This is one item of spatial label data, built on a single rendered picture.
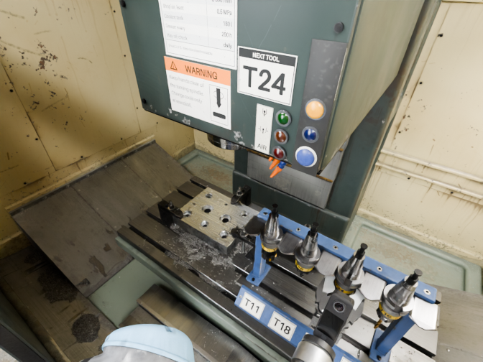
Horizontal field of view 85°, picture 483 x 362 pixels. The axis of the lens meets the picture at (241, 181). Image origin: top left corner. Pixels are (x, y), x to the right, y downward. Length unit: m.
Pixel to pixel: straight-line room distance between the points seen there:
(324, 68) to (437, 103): 1.10
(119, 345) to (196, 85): 0.41
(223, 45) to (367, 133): 0.80
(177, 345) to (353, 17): 0.44
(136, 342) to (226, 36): 0.43
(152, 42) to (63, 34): 1.02
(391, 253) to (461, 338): 0.55
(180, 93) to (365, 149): 0.82
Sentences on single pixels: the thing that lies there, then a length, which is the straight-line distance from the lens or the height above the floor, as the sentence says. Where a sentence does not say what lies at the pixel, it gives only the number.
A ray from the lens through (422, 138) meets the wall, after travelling 1.51.
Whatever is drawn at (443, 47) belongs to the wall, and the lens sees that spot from 1.41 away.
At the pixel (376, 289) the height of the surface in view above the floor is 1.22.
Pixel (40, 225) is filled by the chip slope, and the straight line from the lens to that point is 1.65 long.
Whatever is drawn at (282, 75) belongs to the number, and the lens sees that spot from 0.41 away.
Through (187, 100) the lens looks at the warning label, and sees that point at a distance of 0.56.
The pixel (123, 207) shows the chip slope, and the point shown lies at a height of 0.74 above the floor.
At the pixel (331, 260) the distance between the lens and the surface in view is 0.75.
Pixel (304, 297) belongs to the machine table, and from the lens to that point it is 1.04.
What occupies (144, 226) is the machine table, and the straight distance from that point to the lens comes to 1.27.
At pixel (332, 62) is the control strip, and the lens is 0.38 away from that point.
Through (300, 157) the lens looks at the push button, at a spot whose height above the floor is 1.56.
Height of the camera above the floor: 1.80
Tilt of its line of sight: 38 degrees down
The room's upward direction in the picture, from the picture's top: 1 degrees clockwise
